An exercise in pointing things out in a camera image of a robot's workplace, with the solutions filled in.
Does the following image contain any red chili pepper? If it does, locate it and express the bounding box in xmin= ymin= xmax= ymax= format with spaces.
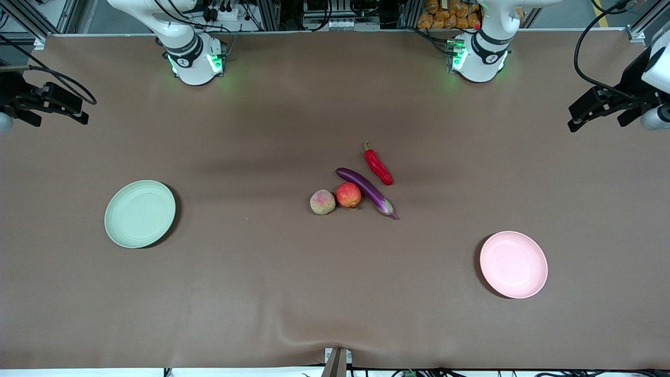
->
xmin=364 ymin=141 xmax=394 ymax=186

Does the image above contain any purple eggplant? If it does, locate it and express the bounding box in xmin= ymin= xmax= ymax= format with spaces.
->
xmin=336 ymin=167 xmax=400 ymax=221

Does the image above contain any red pomegranate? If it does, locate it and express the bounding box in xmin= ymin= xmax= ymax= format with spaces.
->
xmin=336 ymin=182 xmax=362 ymax=209

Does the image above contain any green pink peach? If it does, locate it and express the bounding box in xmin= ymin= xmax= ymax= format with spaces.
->
xmin=309 ymin=189 xmax=337 ymax=216

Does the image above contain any light green plate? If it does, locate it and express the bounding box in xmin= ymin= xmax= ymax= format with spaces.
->
xmin=104 ymin=180 xmax=177 ymax=249

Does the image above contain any pink plate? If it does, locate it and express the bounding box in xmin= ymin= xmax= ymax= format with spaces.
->
xmin=479 ymin=231 xmax=549 ymax=300

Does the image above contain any bag of orange produce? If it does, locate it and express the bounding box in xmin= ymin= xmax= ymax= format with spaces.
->
xmin=417 ymin=0 xmax=482 ymax=30

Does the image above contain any white power strip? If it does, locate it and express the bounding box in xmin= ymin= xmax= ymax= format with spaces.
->
xmin=203 ymin=0 xmax=253 ymax=23

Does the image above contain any brown table cloth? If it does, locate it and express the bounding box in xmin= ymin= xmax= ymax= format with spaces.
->
xmin=0 ymin=30 xmax=670 ymax=370

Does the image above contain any aluminium frame profile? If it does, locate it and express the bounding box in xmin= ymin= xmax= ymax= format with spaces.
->
xmin=400 ymin=0 xmax=422 ymax=30
xmin=256 ymin=0 xmax=281 ymax=32
xmin=626 ymin=0 xmax=670 ymax=43
xmin=0 ymin=0 xmax=49 ymax=43

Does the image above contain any metal table edge bracket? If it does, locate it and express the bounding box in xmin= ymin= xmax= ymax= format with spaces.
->
xmin=321 ymin=347 xmax=353 ymax=377

